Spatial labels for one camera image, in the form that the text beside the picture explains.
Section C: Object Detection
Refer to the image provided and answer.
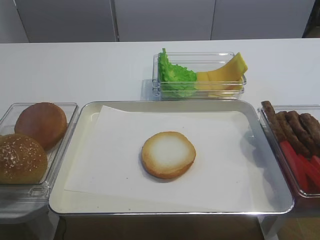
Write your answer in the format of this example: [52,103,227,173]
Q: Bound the plain brown bun half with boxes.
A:
[14,102,68,151]

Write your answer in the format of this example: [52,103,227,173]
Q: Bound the brown meat patties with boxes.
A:
[261,100,320,158]

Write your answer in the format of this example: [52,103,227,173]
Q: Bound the metal baking tray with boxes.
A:
[49,100,294,215]

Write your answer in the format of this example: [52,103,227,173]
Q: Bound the sesame top bun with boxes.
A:
[0,133,48,185]

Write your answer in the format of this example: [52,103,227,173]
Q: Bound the white parchment paper sheet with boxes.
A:
[64,106,276,212]

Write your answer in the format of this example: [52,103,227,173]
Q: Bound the bottom bun half on tray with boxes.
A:
[141,131,197,179]

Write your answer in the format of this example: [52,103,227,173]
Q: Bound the clear patty tomato container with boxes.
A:
[259,101,320,200]

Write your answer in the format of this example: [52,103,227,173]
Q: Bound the green lettuce pile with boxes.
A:
[158,48,197,98]

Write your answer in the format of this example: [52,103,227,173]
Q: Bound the yellow cheese slices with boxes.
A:
[195,52,248,98]

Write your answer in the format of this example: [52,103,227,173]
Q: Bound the red tomato slices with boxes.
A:
[280,141,320,194]

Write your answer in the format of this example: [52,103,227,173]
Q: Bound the clear lettuce cheese container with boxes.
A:
[152,52,247,101]

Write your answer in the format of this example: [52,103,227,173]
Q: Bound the clear bun container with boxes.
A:
[0,102,79,202]

